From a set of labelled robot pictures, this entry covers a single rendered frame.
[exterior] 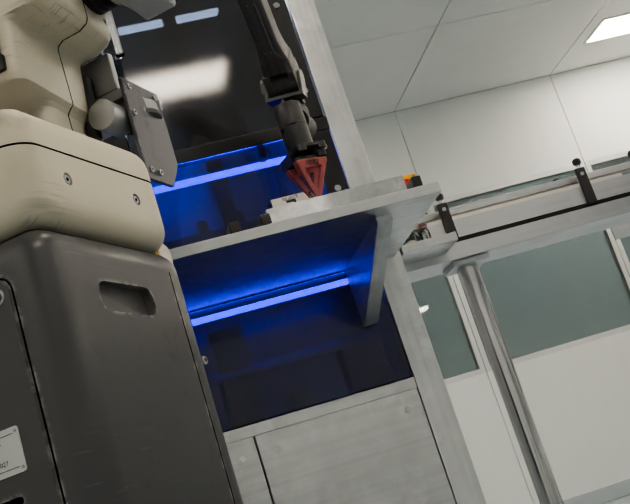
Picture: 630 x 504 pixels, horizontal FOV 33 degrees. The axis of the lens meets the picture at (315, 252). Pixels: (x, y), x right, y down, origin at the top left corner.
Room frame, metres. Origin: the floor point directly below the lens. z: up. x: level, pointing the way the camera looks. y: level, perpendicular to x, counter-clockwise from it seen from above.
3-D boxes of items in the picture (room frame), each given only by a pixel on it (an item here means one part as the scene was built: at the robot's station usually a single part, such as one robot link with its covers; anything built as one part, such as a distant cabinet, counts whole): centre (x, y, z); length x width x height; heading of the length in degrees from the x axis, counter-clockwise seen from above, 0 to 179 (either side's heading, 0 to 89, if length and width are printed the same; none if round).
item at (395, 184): (2.01, -0.03, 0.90); 0.34 x 0.26 x 0.04; 12
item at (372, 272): (2.06, -0.10, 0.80); 0.34 x 0.03 x 0.13; 13
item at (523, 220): (2.49, -0.47, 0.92); 0.69 x 0.15 x 0.16; 103
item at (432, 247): (2.33, -0.23, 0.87); 0.14 x 0.13 x 0.02; 13
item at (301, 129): (2.04, -0.04, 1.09); 0.10 x 0.07 x 0.07; 27
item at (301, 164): (2.04, -0.04, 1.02); 0.07 x 0.07 x 0.09; 27
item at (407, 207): (2.01, 0.14, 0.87); 0.70 x 0.48 x 0.02; 103
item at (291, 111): (2.04, -0.04, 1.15); 0.07 x 0.06 x 0.07; 167
